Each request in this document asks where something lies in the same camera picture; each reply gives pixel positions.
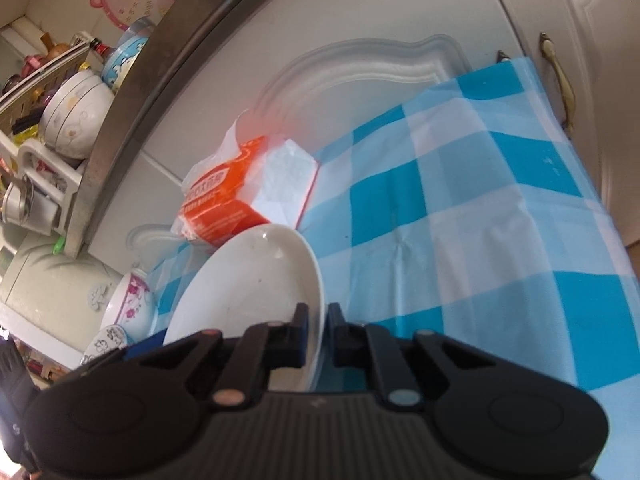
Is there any orange tissue pack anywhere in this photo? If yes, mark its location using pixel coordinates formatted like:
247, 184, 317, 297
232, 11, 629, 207
171, 110, 321, 248

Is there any blue cartoon tin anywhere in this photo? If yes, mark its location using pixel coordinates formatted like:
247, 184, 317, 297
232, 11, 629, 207
102, 17, 156, 93

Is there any pale green appliance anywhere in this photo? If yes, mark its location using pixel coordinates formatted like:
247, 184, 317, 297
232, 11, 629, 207
0, 232, 128, 356

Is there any red capped bottle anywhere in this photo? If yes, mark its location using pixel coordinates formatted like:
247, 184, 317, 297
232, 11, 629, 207
74, 32, 112, 57

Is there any grey kitchen counter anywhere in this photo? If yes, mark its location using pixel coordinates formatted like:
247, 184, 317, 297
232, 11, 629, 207
65, 0, 288, 257

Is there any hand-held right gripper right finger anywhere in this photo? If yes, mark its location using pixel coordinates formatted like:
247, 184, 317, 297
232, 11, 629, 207
325, 302, 501, 408

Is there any white speckled bowl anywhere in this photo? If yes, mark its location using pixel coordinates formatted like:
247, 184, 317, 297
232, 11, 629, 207
39, 69, 115, 161

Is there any white bowl with pink flowers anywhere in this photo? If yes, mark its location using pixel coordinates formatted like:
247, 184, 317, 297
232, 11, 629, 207
100, 269, 161, 346

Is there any white plastic dish rack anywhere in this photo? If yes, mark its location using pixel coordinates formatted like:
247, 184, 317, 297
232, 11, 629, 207
0, 42, 101, 236

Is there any white kitchen cabinet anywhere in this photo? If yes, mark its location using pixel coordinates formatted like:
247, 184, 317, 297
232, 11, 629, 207
90, 0, 640, 311

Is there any white plate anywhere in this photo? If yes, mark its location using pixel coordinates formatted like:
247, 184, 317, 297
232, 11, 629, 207
162, 224, 326, 393

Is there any blue checked tablecloth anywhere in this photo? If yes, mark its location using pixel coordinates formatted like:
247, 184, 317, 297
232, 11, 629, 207
150, 55, 640, 403

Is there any steel cup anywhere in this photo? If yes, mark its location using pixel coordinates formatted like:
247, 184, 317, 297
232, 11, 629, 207
0, 177, 37, 224

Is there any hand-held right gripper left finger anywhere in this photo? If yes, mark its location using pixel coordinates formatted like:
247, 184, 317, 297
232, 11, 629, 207
139, 302, 311, 408

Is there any blue cartoon bowl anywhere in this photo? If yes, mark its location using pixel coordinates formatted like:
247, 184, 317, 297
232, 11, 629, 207
80, 324, 168, 368

